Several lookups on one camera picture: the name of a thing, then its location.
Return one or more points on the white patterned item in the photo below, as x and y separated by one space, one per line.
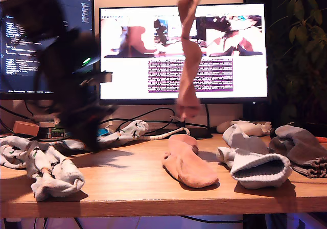
265 129

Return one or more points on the grey frilly cuff sock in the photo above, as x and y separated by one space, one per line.
296 142
278 147

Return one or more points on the monitor with dark code screen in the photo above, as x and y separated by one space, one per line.
76 9

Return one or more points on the white animal print sock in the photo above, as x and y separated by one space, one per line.
127 132
51 167

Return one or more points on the white game controller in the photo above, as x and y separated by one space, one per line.
249 128

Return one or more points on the pink sock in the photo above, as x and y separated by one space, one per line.
189 167
189 73

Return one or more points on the dark green box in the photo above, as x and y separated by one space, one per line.
47 134

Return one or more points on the blue plastic pack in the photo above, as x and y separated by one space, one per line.
103 131

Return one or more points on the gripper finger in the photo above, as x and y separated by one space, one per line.
81 129
99 121

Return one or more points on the arm grey camera box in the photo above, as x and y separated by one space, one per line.
106 77

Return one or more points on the green leafy houseplant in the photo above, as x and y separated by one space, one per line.
298 10

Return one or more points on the cream rounded device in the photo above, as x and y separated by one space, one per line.
222 128

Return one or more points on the monitor with bright white screen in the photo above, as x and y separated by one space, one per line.
242 78

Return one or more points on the small orange object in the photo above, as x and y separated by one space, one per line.
322 139

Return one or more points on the black monitor stand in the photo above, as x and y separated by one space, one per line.
204 134

